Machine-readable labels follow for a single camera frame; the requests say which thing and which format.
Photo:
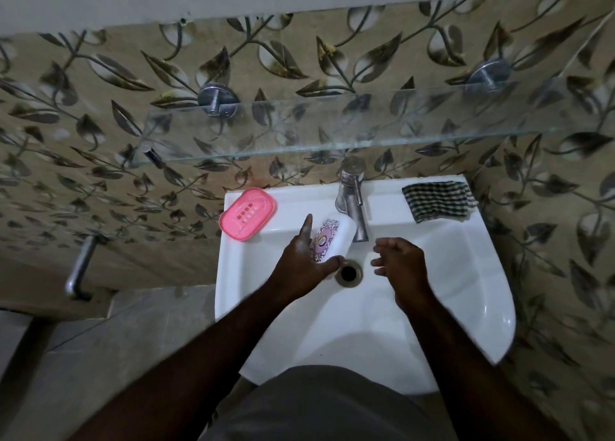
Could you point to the person's right hand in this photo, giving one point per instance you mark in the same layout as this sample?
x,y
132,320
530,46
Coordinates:
x,y
403,267

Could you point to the person's left hand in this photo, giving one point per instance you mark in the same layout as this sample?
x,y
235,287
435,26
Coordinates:
x,y
300,267

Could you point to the person's left thumb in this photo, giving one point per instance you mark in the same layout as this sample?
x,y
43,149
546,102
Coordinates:
x,y
335,265

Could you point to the person's right fingers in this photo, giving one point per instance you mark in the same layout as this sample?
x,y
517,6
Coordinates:
x,y
381,258

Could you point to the white printed bottle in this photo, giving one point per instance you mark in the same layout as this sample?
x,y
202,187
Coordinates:
x,y
331,238

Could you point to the person's right forearm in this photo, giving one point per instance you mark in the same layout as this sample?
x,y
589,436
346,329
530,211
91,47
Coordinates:
x,y
475,373

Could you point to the person's left forearm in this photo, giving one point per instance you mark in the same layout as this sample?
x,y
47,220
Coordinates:
x,y
177,373

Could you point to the metal sink drain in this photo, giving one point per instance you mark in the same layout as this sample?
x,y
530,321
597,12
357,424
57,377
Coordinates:
x,y
349,273

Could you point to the white ceramic wash basin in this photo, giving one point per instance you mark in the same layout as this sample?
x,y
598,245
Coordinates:
x,y
365,287

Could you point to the chrome basin faucet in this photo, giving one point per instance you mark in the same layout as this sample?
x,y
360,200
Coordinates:
x,y
351,200

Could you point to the black white checkered cloth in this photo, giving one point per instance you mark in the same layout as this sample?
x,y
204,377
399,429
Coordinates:
x,y
438,200

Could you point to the pink plastic soap dish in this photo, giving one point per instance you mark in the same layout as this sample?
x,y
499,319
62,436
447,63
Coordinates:
x,y
247,214

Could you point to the person's grey shirt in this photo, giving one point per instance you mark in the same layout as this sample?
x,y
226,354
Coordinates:
x,y
322,404

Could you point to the glass wall shelf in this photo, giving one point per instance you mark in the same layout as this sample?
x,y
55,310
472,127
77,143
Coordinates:
x,y
355,123

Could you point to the round chrome shelf bracket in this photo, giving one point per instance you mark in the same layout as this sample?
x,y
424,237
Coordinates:
x,y
489,73
217,100

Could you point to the chrome wall pipe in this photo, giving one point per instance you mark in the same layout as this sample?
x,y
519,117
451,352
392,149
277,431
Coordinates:
x,y
80,267

